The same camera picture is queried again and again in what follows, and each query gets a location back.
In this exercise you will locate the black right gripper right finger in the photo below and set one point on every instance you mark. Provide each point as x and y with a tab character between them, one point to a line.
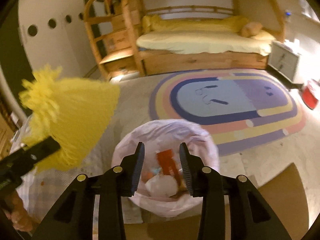
251	216

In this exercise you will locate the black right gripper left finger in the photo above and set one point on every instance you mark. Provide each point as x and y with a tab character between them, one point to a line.
71	217

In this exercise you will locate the yellow foam fruit net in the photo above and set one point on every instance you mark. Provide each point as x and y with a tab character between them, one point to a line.
73	111

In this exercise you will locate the white tissue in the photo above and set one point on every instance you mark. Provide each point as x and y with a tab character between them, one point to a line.
162	186

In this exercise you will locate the trash bin with pink bag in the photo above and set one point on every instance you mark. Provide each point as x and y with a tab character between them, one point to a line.
162	139

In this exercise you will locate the left hand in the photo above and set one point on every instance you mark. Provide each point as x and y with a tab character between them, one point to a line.
18	215

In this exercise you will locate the checkered blue white tablecloth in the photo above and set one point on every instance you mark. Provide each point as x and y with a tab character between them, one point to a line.
40	191

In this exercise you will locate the pastel rainbow rug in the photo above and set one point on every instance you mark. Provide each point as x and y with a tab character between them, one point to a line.
241	109

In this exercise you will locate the red bucket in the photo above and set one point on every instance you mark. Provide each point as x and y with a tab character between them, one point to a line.
310	94

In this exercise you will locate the white bedside drawer unit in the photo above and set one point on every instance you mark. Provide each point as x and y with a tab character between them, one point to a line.
284	60

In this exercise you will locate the wooden stair drawers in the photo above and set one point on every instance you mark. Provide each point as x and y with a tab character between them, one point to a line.
113	27

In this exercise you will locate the yellow bed mattress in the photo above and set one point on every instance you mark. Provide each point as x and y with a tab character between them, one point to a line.
186	36

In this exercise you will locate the pink pillow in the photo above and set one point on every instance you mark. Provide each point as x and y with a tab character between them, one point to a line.
251	29

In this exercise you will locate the wooden bunk bed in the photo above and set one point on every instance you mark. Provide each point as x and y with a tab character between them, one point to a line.
267	12

